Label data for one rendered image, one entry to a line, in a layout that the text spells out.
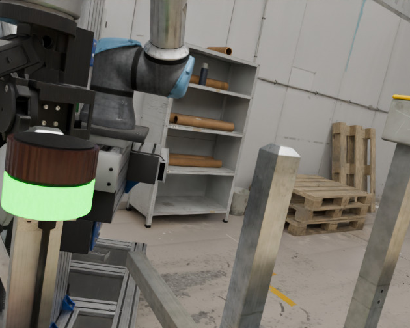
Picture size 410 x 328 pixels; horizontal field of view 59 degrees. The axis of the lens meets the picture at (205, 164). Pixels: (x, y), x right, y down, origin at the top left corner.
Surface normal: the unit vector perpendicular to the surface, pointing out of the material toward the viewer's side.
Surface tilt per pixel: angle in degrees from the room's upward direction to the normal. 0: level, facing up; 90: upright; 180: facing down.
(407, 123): 90
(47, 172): 90
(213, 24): 90
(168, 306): 0
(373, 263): 90
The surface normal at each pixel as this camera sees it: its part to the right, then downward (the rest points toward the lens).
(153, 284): 0.19, -0.97
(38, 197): 0.14, 0.21
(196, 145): 0.57, 0.26
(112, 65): -0.07, 0.21
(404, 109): -0.86, -0.07
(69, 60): 0.74, 0.26
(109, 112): 0.30, -0.08
